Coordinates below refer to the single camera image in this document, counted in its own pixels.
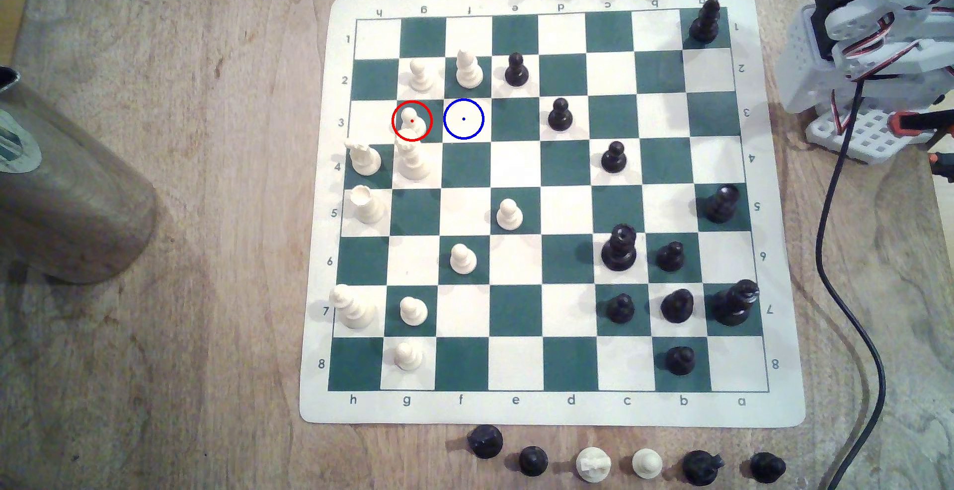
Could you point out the white pawn chess piece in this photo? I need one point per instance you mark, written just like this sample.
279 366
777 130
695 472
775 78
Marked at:
412 125
414 312
463 260
408 357
421 77
647 464
510 216

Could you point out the black queen chess piece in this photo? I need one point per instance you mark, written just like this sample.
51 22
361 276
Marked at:
618 250

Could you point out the black bishop chess piece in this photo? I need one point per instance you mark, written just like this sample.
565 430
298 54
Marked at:
704 24
485 441

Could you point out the white knight chess piece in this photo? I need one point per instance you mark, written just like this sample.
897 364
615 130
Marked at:
364 160
594 466

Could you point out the white queen chess piece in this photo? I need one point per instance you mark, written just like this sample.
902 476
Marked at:
413 162

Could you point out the green and white chess mat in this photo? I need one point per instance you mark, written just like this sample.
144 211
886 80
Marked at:
566 393

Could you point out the black knight chess piece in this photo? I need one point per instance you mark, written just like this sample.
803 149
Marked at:
677 306
701 468

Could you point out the metal cylinder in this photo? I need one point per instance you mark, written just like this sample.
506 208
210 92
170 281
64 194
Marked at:
67 199

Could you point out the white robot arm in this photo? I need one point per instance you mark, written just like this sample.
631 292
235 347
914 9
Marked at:
812 65

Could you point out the white rook chess piece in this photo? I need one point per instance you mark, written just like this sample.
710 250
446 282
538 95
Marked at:
367 207

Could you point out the black rook chess piece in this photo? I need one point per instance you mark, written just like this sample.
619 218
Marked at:
721 205

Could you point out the black king chess piece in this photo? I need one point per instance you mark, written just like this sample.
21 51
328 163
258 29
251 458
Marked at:
733 305

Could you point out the white perforated base plate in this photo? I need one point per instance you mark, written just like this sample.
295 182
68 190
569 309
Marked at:
864 139

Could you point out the orange and black clamp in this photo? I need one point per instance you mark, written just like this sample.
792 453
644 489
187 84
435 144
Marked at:
911 122
943 166

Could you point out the black pawn chess piece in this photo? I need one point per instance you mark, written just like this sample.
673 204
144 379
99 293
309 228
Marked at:
680 360
533 462
613 158
670 257
560 116
767 467
620 310
516 71

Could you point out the white bishop chess piece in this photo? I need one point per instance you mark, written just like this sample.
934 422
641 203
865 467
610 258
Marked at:
467 71
353 309

